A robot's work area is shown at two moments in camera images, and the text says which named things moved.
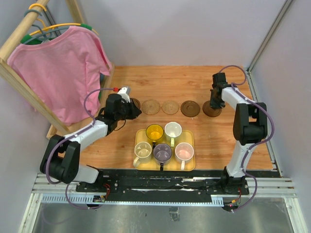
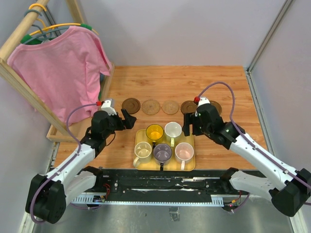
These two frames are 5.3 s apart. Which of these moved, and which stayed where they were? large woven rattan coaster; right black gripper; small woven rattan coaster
Moved: right black gripper
Stayed: large woven rattan coaster; small woven rattan coaster
